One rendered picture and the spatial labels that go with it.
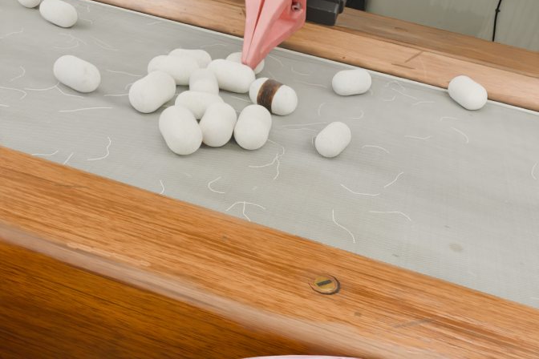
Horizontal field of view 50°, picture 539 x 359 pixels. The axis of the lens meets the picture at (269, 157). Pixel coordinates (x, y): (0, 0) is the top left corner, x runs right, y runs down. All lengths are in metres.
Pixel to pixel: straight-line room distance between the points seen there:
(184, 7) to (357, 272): 0.39
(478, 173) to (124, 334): 0.25
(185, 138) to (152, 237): 0.10
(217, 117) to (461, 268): 0.15
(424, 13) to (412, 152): 2.10
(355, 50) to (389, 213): 0.24
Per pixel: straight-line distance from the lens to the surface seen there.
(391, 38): 0.55
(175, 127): 0.32
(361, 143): 0.38
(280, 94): 0.39
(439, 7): 2.48
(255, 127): 0.33
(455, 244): 0.31
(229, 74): 0.41
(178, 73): 0.41
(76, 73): 0.39
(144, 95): 0.36
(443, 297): 0.23
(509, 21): 2.53
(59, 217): 0.24
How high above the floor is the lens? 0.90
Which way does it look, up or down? 28 degrees down
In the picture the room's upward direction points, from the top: 11 degrees clockwise
